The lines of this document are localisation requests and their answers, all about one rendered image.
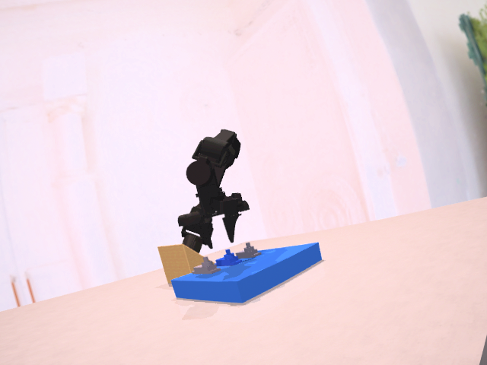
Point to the blue flat deck plate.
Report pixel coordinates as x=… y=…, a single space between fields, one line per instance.
x=259 y=271

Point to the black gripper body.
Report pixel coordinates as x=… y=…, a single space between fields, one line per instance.
x=195 y=217

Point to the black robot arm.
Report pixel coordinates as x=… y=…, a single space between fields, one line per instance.
x=212 y=157

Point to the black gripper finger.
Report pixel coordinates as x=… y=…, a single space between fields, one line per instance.
x=202 y=230
x=229 y=225

